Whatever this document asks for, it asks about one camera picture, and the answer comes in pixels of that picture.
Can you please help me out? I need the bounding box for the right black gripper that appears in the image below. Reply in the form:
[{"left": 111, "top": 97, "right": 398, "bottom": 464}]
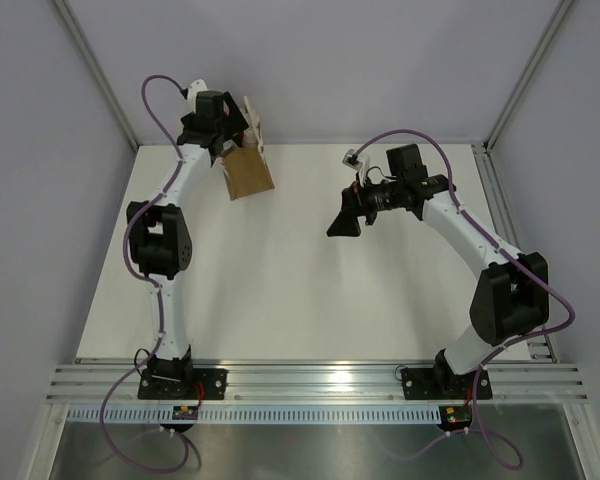
[{"left": 328, "top": 172, "right": 404, "bottom": 237}]

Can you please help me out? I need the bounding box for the beige pump bottle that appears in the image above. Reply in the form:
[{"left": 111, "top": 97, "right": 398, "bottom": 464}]
[{"left": 242, "top": 129, "right": 258, "bottom": 150}]

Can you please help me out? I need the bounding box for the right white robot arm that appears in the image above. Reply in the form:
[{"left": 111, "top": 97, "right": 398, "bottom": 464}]
[{"left": 327, "top": 144, "right": 549, "bottom": 400}]

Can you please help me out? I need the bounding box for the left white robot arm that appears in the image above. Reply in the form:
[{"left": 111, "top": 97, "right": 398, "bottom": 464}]
[{"left": 123, "top": 89, "right": 248, "bottom": 401}]

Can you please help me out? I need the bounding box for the burlap watermelon canvas bag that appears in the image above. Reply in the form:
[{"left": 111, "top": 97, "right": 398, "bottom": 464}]
[{"left": 221, "top": 96, "right": 275, "bottom": 201}]

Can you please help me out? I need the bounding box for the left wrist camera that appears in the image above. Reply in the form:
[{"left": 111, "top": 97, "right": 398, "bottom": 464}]
[{"left": 180, "top": 79, "right": 208, "bottom": 111}]

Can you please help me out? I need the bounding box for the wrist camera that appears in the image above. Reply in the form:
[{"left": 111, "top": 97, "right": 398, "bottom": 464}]
[
  {"left": 342, "top": 149, "right": 370, "bottom": 183},
  {"left": 180, "top": 79, "right": 208, "bottom": 111}
]

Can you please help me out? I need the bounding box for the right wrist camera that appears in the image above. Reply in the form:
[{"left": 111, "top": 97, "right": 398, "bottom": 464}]
[{"left": 342, "top": 149, "right": 370, "bottom": 183}]

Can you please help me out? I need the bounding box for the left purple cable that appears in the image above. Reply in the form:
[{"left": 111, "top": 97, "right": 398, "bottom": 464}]
[{"left": 99, "top": 74, "right": 197, "bottom": 475}]

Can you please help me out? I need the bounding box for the right side aluminium rail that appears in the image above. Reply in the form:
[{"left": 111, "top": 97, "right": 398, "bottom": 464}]
[{"left": 471, "top": 144, "right": 557, "bottom": 363}]

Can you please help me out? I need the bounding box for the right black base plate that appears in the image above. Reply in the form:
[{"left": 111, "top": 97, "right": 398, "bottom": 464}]
[{"left": 400, "top": 367, "right": 493, "bottom": 401}]

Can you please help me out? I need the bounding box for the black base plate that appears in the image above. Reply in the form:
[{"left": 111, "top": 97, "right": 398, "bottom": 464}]
[
  {"left": 400, "top": 367, "right": 493, "bottom": 401},
  {"left": 137, "top": 368, "right": 228, "bottom": 401}
]

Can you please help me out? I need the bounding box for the left aluminium frame post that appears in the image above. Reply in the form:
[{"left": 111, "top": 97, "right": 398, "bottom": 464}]
[{"left": 49, "top": 0, "right": 140, "bottom": 153}]

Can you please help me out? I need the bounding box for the aluminium frame post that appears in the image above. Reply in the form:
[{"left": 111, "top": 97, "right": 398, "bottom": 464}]
[
  {"left": 49, "top": 0, "right": 140, "bottom": 153},
  {"left": 483, "top": 0, "right": 579, "bottom": 153}
]

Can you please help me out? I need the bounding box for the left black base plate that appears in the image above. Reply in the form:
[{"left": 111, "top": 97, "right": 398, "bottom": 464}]
[{"left": 137, "top": 368, "right": 228, "bottom": 401}]

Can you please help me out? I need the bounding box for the right aluminium frame post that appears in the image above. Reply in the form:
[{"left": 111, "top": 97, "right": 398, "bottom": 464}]
[{"left": 483, "top": 0, "right": 579, "bottom": 153}]

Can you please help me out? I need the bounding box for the aluminium mounting rail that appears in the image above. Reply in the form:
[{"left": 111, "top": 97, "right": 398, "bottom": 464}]
[{"left": 46, "top": 362, "right": 588, "bottom": 404}]

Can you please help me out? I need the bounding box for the white slotted cable duct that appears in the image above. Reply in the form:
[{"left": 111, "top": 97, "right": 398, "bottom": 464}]
[{"left": 67, "top": 404, "right": 472, "bottom": 425}]

